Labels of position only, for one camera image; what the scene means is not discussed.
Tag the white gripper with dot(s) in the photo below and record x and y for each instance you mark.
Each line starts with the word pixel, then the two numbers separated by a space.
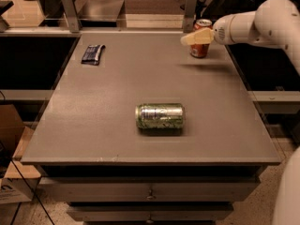
pixel 220 32

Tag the orange coke can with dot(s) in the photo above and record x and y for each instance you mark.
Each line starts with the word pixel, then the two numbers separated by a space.
pixel 202 29

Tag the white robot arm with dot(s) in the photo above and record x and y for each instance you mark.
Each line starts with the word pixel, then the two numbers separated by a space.
pixel 274 24

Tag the green silver can lying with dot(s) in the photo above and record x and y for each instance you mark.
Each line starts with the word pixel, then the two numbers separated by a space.
pixel 160 116

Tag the blue rxbar wrapper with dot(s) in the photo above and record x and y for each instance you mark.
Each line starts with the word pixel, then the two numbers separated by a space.
pixel 92 55

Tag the grey drawer cabinet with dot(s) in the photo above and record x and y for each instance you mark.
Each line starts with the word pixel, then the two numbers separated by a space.
pixel 102 165

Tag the upper drawer knob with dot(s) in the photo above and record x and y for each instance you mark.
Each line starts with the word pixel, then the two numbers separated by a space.
pixel 150 196

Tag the drawer knob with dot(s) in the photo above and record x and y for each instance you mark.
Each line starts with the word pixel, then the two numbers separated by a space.
pixel 150 196
pixel 149 220

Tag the lower drawer knob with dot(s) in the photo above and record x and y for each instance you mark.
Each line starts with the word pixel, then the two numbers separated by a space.
pixel 149 220

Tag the cardboard box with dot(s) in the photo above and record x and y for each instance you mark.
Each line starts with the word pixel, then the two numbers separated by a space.
pixel 18 182

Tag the right metal bracket post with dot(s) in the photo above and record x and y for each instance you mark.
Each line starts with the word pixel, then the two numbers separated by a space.
pixel 190 6

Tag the metal bracket post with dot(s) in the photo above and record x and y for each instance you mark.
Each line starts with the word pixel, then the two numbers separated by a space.
pixel 190 6
pixel 71 15

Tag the left metal bracket post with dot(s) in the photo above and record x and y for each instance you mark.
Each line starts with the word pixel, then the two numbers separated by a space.
pixel 71 15

